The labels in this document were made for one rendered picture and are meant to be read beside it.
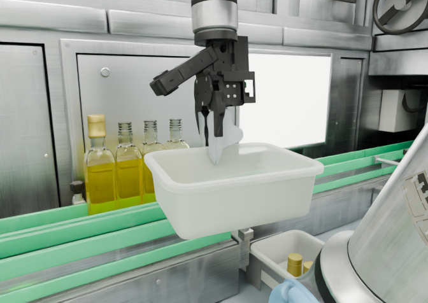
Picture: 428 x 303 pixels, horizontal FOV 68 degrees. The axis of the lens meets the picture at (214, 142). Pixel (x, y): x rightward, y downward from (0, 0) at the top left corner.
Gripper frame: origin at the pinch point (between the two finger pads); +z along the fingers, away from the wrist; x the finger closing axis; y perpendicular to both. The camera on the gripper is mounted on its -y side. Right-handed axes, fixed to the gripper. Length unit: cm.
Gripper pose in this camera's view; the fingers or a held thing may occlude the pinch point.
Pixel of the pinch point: (210, 157)
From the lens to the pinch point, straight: 53.4
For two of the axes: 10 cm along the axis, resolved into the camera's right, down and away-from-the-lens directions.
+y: 9.1, -0.9, 4.2
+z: 0.5, 9.9, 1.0
